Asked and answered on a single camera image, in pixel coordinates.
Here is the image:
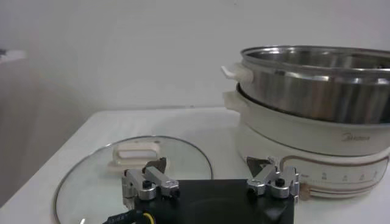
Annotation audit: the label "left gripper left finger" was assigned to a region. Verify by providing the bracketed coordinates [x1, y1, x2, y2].
[121, 157, 180, 211]

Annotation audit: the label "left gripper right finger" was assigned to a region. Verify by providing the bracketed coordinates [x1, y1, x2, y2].
[246, 156, 301, 200]

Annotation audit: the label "glass lid with white handle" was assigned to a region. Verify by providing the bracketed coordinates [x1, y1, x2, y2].
[54, 135, 213, 224]

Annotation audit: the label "steel steamer pot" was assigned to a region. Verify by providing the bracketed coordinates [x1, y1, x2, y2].
[222, 85, 390, 201]

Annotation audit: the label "stainless steel steamer basket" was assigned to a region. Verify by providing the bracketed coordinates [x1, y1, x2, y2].
[221, 45, 390, 125]

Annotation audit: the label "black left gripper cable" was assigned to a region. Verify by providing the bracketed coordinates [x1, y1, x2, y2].
[102, 209, 156, 224]

